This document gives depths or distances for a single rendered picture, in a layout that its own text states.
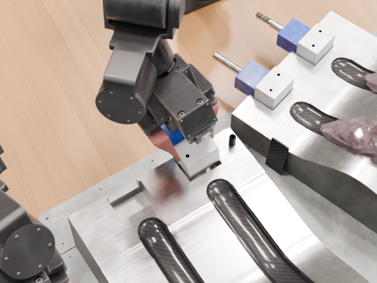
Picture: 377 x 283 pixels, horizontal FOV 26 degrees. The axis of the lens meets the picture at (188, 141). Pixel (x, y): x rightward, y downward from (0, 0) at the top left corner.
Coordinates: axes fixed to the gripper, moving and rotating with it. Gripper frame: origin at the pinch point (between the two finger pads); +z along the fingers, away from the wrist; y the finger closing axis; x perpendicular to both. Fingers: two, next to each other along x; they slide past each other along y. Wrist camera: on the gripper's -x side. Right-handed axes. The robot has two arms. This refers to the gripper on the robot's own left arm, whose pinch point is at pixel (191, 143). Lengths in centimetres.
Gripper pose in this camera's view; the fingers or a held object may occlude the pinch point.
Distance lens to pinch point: 108.0
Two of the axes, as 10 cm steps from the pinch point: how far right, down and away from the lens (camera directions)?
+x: -4.5, -5.2, 7.2
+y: 8.3, -5.4, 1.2
